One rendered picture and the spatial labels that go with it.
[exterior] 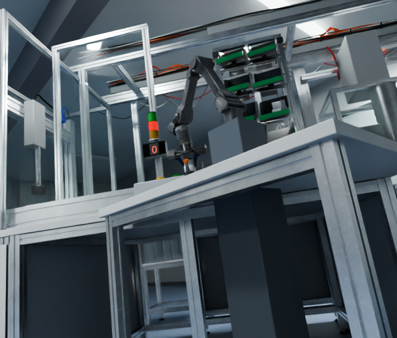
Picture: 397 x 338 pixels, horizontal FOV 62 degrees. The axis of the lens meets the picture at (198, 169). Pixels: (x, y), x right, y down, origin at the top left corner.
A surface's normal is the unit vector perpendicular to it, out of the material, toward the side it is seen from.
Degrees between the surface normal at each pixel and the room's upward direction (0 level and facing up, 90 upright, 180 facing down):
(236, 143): 90
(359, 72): 90
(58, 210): 90
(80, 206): 90
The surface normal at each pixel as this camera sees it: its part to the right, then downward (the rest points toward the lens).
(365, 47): -0.18, -0.22
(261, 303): -0.74, -0.07
